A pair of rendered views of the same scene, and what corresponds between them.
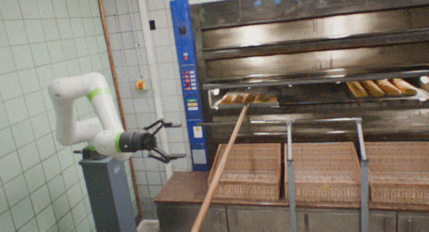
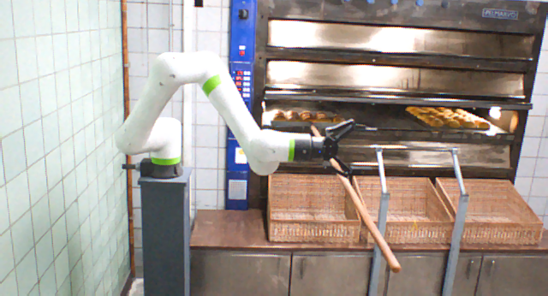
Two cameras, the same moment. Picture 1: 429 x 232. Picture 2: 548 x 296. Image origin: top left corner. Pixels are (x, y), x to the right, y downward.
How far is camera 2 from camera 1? 94 cm
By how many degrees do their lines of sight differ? 20
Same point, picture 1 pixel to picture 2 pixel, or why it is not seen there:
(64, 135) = (138, 139)
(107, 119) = (243, 116)
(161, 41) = (208, 26)
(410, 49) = (497, 78)
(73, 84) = (191, 63)
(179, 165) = (204, 202)
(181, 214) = (227, 265)
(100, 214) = (155, 259)
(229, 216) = (294, 265)
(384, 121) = (461, 155)
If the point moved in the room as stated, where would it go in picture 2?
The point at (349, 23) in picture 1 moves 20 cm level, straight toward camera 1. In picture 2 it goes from (443, 40) to (452, 42)
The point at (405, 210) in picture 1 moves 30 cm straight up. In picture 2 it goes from (491, 250) to (500, 206)
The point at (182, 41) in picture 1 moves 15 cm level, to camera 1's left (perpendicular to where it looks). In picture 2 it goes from (241, 29) to (217, 27)
